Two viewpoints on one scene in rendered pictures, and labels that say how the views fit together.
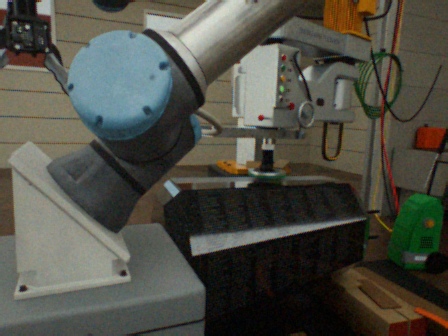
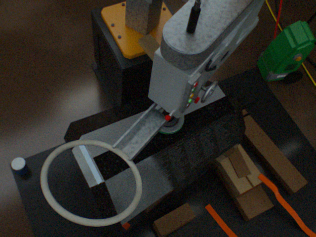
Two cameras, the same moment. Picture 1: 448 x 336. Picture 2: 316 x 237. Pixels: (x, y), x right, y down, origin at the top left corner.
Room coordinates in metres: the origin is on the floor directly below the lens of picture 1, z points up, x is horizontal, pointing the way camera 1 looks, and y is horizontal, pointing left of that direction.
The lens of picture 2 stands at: (0.90, 0.22, 2.91)
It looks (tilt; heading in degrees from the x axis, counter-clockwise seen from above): 61 degrees down; 340
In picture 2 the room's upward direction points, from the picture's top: 11 degrees clockwise
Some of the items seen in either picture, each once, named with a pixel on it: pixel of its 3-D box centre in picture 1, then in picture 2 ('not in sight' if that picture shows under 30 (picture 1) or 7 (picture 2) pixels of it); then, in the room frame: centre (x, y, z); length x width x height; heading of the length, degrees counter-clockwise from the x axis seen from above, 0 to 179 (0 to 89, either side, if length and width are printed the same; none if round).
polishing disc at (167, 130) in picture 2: (266, 171); (167, 117); (1.92, -0.23, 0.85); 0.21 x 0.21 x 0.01
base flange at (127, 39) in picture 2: (252, 166); (142, 24); (2.76, -0.21, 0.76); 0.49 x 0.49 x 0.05; 17
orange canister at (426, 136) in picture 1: (433, 137); not in sight; (4.28, -2.54, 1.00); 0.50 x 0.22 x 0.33; 113
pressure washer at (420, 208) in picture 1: (419, 213); (294, 42); (2.72, -1.58, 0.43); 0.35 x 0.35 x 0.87; 2
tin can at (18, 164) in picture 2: not in sight; (19, 166); (2.02, 0.82, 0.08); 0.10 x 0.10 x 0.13
